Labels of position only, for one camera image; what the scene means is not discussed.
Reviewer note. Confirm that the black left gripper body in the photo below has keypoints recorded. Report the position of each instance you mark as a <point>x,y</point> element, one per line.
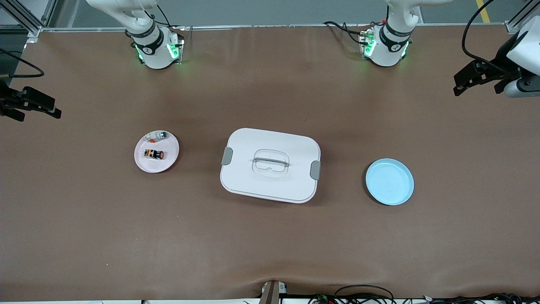
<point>502,56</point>

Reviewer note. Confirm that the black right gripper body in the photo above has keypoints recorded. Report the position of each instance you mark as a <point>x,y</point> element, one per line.
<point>9,100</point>

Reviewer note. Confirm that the orange black switch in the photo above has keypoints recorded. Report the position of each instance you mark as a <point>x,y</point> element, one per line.
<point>154,154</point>

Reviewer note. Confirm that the grey box latch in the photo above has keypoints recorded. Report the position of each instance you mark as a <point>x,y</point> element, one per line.
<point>315,170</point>
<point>227,156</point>

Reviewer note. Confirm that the white lidded storage box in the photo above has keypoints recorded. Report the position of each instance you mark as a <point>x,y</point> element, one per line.
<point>270,188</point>

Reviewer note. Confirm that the light blue round plate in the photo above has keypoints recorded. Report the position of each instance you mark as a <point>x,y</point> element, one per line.
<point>389,182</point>

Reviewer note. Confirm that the pink round plate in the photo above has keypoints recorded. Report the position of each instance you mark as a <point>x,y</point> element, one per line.
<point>162,165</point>

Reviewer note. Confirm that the brown table mat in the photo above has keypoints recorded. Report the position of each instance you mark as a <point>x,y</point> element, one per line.
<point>270,245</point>

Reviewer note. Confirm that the aluminium frame profile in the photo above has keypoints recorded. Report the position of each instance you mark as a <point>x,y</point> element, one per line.
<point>29,19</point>
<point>521,17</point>

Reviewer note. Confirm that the white green switch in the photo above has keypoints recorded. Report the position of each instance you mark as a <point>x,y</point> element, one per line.
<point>162,135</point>

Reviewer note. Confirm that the silver table edge rail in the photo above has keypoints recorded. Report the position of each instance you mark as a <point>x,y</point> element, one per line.
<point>270,26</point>

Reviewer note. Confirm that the metal table edge bracket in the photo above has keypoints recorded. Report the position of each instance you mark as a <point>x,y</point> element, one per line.
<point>272,292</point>

